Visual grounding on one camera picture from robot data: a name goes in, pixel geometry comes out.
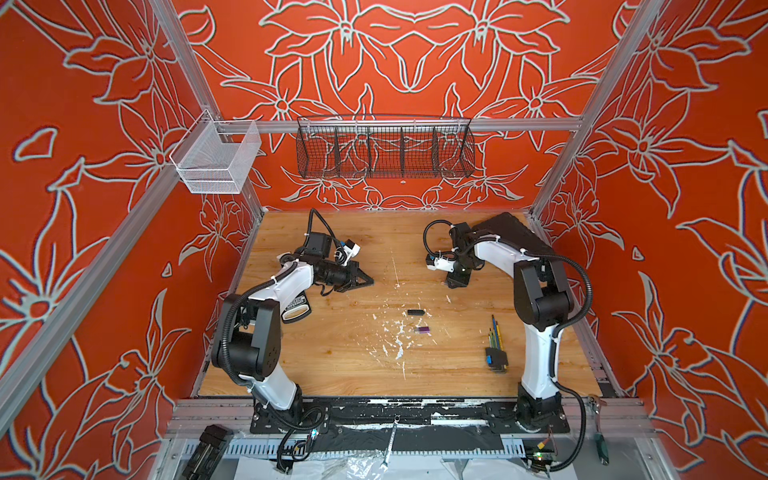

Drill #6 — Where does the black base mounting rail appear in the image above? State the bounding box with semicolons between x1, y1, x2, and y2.
248;395;571;457

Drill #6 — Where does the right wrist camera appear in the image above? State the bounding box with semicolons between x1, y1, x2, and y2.
426;254;456;272

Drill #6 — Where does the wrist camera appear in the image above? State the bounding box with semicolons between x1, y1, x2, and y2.
334;240;361;266
426;254;456;272

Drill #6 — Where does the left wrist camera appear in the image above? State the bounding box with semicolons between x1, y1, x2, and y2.
334;240;361;266

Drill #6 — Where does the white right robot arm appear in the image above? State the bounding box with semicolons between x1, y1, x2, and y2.
422;212;594;475

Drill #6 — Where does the black clamp block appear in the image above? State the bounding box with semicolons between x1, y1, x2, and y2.
181;424;235;480

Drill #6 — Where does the black plastic tool case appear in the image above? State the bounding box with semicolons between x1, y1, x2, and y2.
472;212;555;255

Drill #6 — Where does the black wire mesh basket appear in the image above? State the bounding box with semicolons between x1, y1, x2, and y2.
296;114;477;180

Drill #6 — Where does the green handled screwdriver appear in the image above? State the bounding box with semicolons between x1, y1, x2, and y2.
588;395;610;466

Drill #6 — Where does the white wire mesh basket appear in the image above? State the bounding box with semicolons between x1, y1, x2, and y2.
170;110;262;195

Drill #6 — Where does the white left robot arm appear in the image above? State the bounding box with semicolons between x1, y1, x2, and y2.
210;209;375;429

